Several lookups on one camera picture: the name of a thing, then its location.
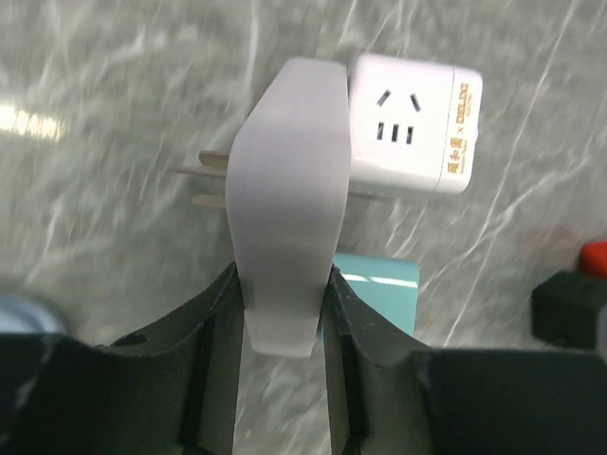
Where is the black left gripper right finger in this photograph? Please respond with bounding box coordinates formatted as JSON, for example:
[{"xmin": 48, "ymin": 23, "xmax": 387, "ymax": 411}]
[{"xmin": 322, "ymin": 269, "xmax": 606, "ymax": 454}]

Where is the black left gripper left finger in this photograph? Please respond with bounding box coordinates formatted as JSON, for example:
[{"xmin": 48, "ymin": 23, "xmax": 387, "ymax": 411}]
[{"xmin": 1, "ymin": 265, "xmax": 243, "ymax": 454}]

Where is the teal plug adapter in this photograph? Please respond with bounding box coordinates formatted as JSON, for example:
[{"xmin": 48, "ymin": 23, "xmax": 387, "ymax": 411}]
[{"xmin": 334, "ymin": 253, "xmax": 420, "ymax": 336}]

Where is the black cube adapter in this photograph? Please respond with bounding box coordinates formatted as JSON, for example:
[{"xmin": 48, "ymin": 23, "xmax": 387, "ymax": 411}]
[{"xmin": 530, "ymin": 271, "xmax": 606, "ymax": 350}]

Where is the white triangular power strip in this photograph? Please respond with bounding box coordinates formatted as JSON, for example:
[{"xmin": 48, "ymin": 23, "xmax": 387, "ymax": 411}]
[{"xmin": 179, "ymin": 58, "xmax": 351, "ymax": 357}]

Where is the red cube socket adapter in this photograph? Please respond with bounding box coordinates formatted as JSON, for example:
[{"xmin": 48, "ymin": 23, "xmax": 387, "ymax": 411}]
[{"xmin": 578, "ymin": 240, "xmax": 607, "ymax": 280}]

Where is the white cube adapter with picture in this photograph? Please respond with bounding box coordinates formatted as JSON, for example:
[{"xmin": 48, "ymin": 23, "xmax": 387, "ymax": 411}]
[{"xmin": 349, "ymin": 53, "xmax": 483, "ymax": 195}]

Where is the light blue power strip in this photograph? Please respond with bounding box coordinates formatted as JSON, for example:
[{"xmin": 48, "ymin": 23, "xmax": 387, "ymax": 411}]
[{"xmin": 1, "ymin": 292, "xmax": 68, "ymax": 334}]

